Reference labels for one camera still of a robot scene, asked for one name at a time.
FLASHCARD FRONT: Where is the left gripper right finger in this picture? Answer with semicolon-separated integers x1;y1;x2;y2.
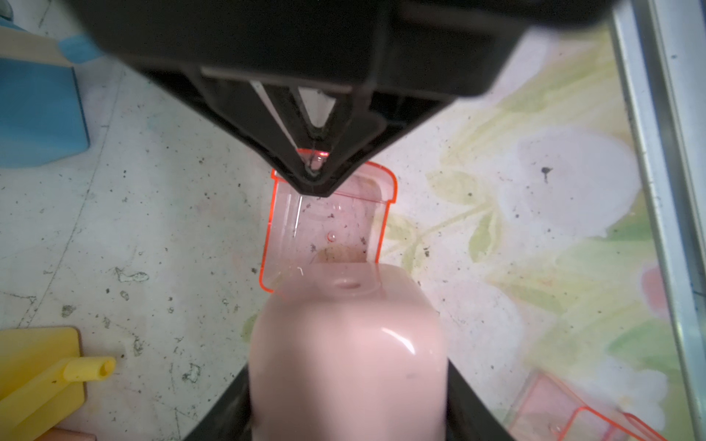
446;360;513;441

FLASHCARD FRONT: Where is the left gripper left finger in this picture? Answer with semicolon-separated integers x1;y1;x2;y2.
184;365;253;441

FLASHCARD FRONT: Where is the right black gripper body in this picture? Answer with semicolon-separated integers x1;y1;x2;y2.
69;1;611;97

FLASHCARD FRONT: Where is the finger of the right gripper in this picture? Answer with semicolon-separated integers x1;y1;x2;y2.
300;92;454;197
137;68;331;196

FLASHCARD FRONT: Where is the pink pencil sharpener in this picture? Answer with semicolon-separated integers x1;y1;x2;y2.
248;263;448;440

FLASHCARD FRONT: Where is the blue pencil sharpener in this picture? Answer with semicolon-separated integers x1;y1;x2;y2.
1;18;102;168

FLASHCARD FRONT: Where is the pink floral table mat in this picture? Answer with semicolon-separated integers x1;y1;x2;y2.
1;27;693;440

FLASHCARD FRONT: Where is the aluminium mounting rail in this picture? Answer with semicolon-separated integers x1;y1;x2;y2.
612;1;705;440

